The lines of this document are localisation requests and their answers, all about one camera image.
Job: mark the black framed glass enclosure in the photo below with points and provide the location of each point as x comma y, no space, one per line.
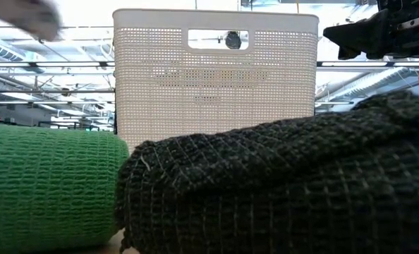
72,125

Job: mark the black aluminium table frame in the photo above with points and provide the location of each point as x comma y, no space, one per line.
115,120

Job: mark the black round knob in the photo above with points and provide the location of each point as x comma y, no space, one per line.
233,40

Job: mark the black bandage roll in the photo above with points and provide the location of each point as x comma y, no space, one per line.
283,183

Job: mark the green bandage roll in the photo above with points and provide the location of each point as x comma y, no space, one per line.
47,187

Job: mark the white perforated plastic basket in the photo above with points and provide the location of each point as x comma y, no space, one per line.
216,91

